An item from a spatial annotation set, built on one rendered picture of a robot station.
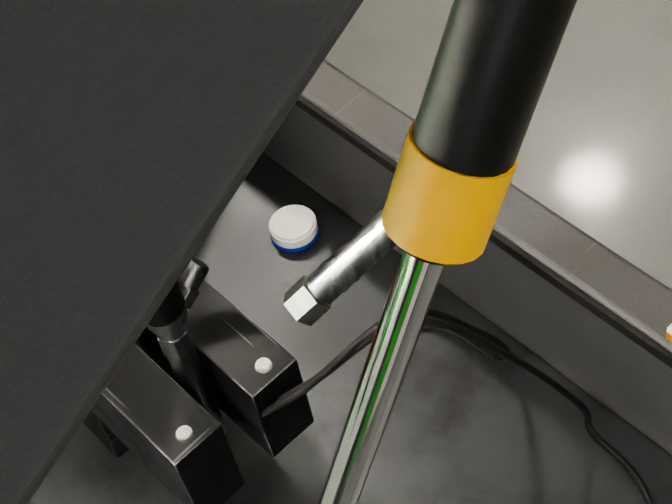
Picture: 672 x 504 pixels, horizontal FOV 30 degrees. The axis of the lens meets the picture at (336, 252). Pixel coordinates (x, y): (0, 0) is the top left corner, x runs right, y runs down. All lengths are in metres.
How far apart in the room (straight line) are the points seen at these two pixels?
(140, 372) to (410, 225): 0.59
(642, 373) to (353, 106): 0.29
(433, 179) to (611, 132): 1.99
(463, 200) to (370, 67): 2.11
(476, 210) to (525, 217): 0.65
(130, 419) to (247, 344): 0.08
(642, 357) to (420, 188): 0.64
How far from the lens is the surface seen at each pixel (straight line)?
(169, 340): 0.75
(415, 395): 0.93
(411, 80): 2.29
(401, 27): 2.39
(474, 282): 0.94
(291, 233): 1.00
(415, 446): 0.91
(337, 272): 0.62
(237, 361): 0.78
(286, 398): 0.76
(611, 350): 0.86
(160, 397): 0.78
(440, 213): 0.21
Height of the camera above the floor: 1.63
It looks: 53 degrees down
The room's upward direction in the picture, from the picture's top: 12 degrees counter-clockwise
